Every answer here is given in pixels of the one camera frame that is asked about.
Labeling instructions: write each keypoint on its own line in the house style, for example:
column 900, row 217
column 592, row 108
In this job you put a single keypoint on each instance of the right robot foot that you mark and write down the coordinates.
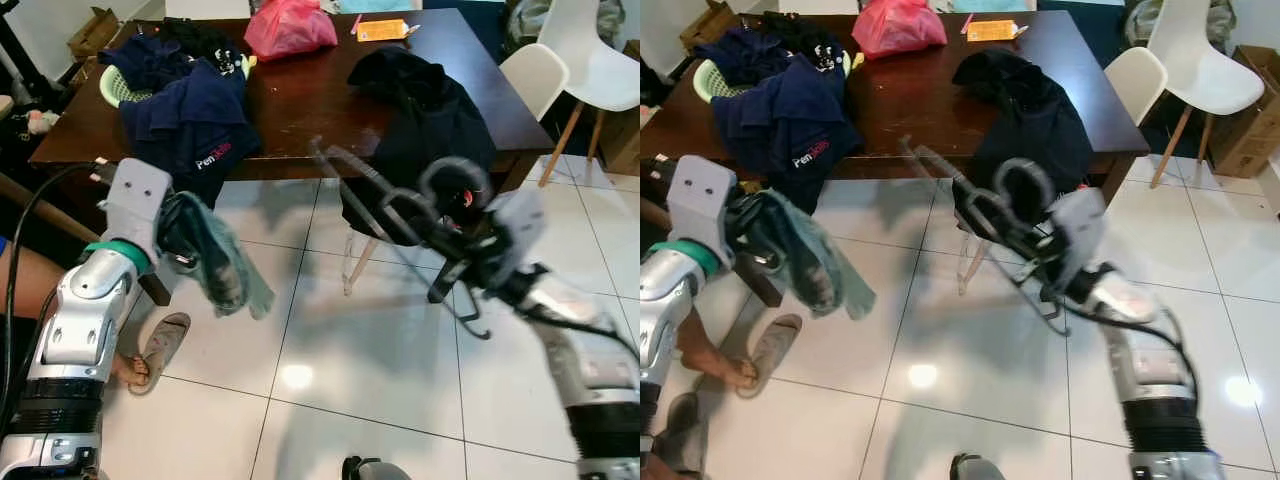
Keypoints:
column 978, row 467
column 375, row 468

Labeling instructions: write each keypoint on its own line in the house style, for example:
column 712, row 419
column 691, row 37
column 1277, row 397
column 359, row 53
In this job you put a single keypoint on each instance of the dark wooden table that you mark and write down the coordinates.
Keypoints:
column 300, row 100
column 900, row 100

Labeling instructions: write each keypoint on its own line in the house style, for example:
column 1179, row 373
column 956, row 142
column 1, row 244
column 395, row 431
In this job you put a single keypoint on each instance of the pale green laundry basket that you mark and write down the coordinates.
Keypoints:
column 705, row 80
column 112, row 88

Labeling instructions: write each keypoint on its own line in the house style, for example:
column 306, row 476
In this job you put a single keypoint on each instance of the black white patterned cloth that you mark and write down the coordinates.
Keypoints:
column 815, row 42
column 210, row 45

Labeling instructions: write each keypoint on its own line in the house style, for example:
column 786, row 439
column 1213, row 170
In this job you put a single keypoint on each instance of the yellow packet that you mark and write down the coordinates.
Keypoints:
column 995, row 31
column 385, row 30

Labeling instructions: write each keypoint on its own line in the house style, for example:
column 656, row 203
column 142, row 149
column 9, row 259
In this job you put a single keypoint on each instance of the pink plastic bag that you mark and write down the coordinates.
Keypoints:
column 290, row 28
column 900, row 28

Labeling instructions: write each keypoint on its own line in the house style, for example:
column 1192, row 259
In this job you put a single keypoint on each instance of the navy blue garment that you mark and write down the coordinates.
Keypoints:
column 190, row 110
column 790, row 120

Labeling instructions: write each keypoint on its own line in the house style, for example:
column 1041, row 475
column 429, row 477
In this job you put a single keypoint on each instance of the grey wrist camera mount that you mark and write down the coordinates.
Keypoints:
column 135, row 195
column 1075, row 225
column 700, row 195
column 520, row 220

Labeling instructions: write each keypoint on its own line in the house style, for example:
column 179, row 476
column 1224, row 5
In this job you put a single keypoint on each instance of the black garment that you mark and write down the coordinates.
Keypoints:
column 1030, row 120
column 430, row 120

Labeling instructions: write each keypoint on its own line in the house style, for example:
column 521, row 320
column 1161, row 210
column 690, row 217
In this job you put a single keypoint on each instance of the brown cardboard box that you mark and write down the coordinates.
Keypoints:
column 1245, row 120
column 710, row 25
column 92, row 32

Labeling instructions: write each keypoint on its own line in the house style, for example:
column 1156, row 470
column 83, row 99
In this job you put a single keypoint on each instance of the large white chair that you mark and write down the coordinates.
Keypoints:
column 1205, row 70
column 590, row 60

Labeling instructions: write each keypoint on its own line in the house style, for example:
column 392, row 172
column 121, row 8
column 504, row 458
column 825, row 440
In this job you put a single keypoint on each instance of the grey blue towel garment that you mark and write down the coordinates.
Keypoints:
column 820, row 270
column 230, row 270

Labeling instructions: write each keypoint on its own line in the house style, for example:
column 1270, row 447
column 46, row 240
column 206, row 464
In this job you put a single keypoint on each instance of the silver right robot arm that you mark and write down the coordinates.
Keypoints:
column 570, row 320
column 1150, row 370

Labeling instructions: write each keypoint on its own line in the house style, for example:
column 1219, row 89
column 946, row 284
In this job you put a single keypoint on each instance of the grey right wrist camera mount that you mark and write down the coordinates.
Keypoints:
column 1075, row 225
column 520, row 220

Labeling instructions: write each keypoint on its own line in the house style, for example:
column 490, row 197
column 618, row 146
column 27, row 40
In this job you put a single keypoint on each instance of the grey plastic hanger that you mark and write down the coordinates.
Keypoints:
column 440, row 162
column 1015, row 165

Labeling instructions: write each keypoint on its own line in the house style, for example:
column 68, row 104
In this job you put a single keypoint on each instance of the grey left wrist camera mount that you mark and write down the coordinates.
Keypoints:
column 135, row 195
column 700, row 195

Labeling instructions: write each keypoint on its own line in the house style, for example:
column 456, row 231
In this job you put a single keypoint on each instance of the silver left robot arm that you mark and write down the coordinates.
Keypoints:
column 90, row 310
column 670, row 300

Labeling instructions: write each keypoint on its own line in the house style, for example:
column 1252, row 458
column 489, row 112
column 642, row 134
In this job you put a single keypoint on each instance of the grey slipper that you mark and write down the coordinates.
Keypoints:
column 775, row 345
column 160, row 345

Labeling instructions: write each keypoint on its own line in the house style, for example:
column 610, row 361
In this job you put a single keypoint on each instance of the person in blue shorts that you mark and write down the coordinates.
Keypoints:
column 20, row 280
column 715, row 355

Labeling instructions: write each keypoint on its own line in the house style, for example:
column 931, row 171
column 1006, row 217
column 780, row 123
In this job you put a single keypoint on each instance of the grey green bag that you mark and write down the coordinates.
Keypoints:
column 1140, row 20
column 525, row 20

